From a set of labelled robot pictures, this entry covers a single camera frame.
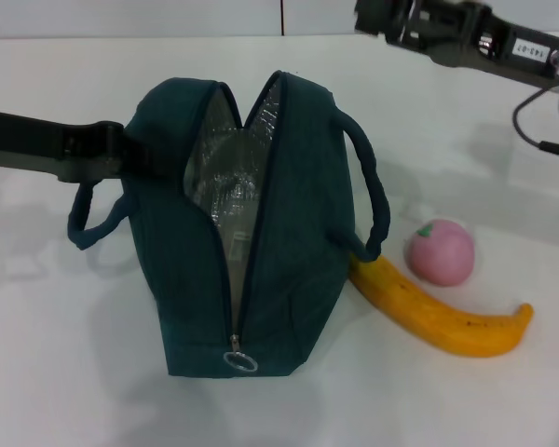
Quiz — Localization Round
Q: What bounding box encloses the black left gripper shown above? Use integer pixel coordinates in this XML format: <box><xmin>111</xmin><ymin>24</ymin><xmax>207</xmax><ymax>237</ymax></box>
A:
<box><xmin>0</xmin><ymin>107</ymin><xmax>188</xmax><ymax>184</ymax></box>

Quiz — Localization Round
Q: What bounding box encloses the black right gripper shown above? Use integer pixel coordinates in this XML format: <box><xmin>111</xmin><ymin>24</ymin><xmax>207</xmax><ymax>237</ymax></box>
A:
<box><xmin>354</xmin><ymin>0</ymin><xmax>559</xmax><ymax>88</ymax></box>

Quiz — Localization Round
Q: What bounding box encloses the yellow banana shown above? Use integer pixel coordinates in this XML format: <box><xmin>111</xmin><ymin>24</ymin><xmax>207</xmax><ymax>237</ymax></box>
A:
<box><xmin>348</xmin><ymin>254</ymin><xmax>535</xmax><ymax>359</ymax></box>

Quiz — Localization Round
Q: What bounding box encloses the dark teal insulated lunch bag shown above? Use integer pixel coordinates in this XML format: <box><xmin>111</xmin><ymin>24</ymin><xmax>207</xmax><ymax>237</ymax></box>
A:
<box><xmin>66</xmin><ymin>70</ymin><xmax>392</xmax><ymax>377</ymax></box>

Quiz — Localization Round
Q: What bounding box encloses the pink toy peach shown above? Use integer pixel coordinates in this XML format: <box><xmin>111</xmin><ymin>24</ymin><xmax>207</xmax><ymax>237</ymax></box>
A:
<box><xmin>402</xmin><ymin>217</ymin><xmax>476</xmax><ymax>287</ymax></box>

